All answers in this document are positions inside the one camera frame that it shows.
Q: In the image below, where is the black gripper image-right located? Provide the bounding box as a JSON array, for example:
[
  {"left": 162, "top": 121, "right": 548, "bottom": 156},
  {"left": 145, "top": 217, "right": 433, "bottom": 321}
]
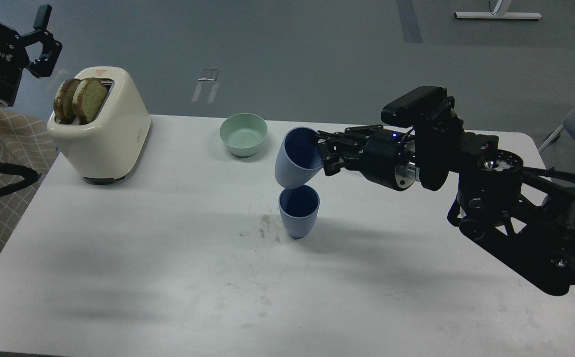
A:
[{"left": 311, "top": 125, "right": 419, "bottom": 191}]

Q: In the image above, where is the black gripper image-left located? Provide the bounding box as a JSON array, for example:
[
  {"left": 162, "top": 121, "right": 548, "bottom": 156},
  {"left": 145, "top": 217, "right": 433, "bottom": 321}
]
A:
[{"left": 0, "top": 4, "right": 62, "bottom": 108}]

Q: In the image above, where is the blue cup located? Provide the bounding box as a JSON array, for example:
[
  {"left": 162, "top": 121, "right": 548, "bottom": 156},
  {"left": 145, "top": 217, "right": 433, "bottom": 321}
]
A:
[
  {"left": 278, "top": 185, "right": 321, "bottom": 239},
  {"left": 275, "top": 127, "right": 323, "bottom": 189}
]

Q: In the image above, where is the left toast slice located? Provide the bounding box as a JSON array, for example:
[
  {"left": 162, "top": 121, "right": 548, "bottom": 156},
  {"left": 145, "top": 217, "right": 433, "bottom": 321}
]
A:
[{"left": 53, "top": 78, "right": 81, "bottom": 124}]

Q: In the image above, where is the toast slice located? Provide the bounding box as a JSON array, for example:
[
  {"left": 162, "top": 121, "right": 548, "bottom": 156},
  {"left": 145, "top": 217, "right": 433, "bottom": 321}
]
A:
[
  {"left": 72, "top": 77, "right": 109, "bottom": 125},
  {"left": 53, "top": 78, "right": 81, "bottom": 124}
]

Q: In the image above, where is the right toast slice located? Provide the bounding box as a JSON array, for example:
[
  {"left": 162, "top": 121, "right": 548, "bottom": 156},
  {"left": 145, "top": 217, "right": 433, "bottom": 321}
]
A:
[{"left": 72, "top": 77, "right": 109, "bottom": 125}]

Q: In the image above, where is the beige checkered cloth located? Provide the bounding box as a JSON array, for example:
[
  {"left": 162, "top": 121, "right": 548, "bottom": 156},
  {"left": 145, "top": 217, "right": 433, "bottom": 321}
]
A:
[{"left": 0, "top": 108, "right": 60, "bottom": 298}]

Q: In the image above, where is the cream white toaster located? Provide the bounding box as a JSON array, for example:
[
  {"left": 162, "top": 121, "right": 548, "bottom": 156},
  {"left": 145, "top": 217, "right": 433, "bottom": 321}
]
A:
[{"left": 47, "top": 67, "right": 151, "bottom": 184}]

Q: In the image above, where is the green bowl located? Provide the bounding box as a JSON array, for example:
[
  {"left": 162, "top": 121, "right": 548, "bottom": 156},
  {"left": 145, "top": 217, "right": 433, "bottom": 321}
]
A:
[{"left": 219, "top": 113, "right": 268, "bottom": 158}]

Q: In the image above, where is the white desk leg base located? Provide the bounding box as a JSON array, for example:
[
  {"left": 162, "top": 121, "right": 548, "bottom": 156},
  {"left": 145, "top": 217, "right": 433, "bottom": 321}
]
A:
[{"left": 454, "top": 0, "right": 543, "bottom": 21}]

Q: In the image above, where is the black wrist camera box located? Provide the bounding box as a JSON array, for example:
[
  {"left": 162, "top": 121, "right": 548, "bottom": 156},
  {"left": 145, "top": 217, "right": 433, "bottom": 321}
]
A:
[{"left": 381, "top": 86, "right": 463, "bottom": 191}]

